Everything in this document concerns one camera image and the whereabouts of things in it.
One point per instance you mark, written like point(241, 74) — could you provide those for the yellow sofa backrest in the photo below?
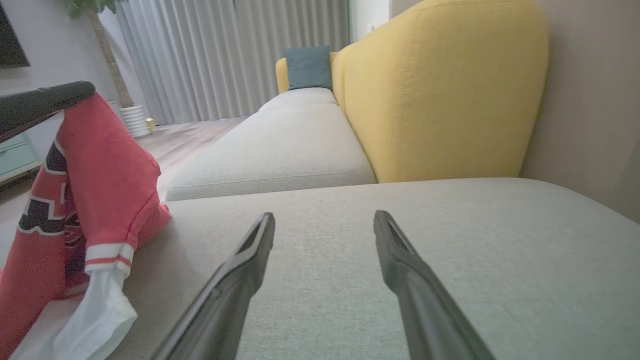
point(440, 90)

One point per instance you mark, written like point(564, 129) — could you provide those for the red Bulls jersey white sleeves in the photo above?
point(105, 170)

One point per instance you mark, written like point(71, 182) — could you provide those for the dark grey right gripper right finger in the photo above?
point(425, 310)

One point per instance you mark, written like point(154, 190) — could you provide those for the grey pleated curtain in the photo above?
point(215, 55)

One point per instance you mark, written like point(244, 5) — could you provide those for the indoor tree plant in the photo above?
point(111, 60)

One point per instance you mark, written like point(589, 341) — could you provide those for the black wall television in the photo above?
point(10, 45)

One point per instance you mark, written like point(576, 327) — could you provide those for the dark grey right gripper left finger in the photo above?
point(225, 310)

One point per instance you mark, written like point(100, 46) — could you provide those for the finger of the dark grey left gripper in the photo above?
point(30, 107)

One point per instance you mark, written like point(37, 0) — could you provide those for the white ribbed plant pot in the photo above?
point(135, 121)

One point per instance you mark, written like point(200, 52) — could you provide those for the teal throw pillow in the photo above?
point(308, 67)

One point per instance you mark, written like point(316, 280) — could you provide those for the grey and mint TV cabinet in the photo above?
point(15, 157)

